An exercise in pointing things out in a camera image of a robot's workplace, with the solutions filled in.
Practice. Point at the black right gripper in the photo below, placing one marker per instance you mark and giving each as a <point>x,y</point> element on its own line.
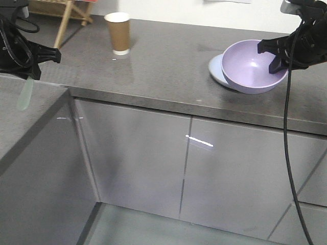
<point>305,47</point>

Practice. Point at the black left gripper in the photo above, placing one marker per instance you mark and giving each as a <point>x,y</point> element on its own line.
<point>21,57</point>

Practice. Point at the purple plastic bowl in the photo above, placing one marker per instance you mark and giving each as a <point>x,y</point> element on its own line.
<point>247,71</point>

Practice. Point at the pale green plastic spoon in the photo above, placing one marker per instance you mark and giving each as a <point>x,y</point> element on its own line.
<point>25,95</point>

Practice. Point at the light blue plate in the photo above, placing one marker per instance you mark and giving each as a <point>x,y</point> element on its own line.
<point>215,70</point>

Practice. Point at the brown paper cup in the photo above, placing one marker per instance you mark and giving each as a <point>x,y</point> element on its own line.
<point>119,30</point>

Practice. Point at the wooden dish rack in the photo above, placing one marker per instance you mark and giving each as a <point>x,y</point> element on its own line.
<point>66,10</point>

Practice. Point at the white paper sheet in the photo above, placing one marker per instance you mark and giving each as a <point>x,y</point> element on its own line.
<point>232,1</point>

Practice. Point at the grey cabinet door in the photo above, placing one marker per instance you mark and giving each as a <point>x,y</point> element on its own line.
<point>137,156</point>

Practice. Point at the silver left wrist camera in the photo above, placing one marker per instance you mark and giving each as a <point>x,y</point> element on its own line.
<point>15,8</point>

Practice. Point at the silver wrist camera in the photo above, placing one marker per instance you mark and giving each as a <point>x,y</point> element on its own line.
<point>292,7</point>
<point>15,8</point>

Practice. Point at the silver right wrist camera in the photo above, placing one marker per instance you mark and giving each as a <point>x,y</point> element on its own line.
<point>292,7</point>

